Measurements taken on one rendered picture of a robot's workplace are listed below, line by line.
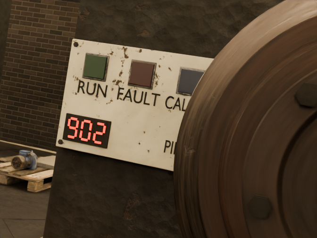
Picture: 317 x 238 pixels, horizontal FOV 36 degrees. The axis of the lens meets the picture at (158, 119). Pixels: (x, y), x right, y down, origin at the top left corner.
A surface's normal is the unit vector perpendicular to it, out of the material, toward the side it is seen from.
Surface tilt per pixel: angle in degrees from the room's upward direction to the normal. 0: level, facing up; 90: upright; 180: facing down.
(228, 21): 90
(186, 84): 90
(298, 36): 90
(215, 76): 90
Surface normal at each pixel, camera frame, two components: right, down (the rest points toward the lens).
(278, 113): -0.29, 0.00
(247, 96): -0.81, -0.54
